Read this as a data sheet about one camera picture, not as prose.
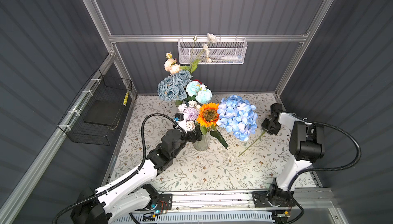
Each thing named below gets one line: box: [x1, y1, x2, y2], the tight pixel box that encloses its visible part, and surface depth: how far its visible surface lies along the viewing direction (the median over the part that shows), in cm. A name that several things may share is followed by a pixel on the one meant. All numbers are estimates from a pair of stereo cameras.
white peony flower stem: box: [163, 52, 182, 75], surface depth 84 cm
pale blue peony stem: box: [185, 80, 213, 105], surface depth 71 cm
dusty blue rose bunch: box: [157, 70, 193, 102], surface depth 77 cm
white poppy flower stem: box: [180, 32, 218, 75], surface depth 82 cm
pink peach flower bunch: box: [178, 100, 201, 132], surface depth 66 cm
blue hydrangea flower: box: [215, 94, 258, 142], surface depth 55 cm
